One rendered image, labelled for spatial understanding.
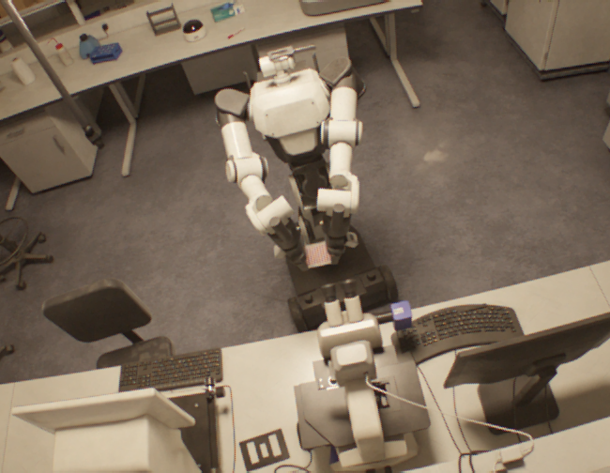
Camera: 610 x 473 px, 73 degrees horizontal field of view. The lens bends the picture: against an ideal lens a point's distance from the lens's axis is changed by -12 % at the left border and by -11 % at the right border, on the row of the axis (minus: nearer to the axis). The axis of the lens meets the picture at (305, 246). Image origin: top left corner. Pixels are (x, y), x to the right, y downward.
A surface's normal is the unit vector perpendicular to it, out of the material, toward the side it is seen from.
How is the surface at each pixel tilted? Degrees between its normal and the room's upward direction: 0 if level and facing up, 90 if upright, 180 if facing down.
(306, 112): 76
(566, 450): 0
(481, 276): 0
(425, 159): 0
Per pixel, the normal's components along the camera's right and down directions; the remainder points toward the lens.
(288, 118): 0.09, 0.65
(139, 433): -0.18, -0.55
